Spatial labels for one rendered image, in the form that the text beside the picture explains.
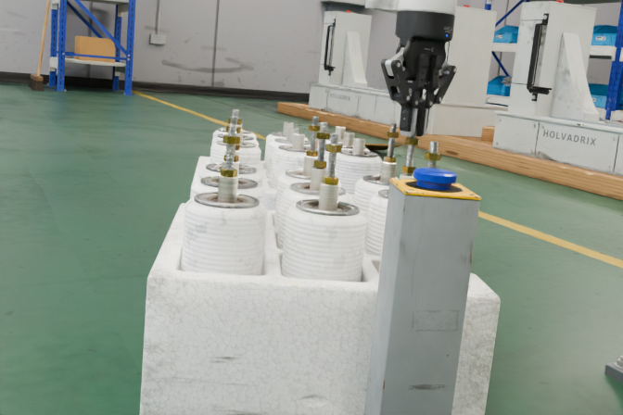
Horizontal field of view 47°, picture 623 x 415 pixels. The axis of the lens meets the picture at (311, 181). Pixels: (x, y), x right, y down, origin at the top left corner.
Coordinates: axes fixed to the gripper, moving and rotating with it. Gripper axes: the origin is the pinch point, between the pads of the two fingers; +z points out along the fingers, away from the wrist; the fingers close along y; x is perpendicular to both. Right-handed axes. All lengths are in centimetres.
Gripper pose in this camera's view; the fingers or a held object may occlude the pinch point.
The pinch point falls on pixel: (413, 121)
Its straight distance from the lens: 96.7
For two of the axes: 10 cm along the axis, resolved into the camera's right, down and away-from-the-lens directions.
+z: -0.9, 9.8, 1.7
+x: -6.7, -1.8, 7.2
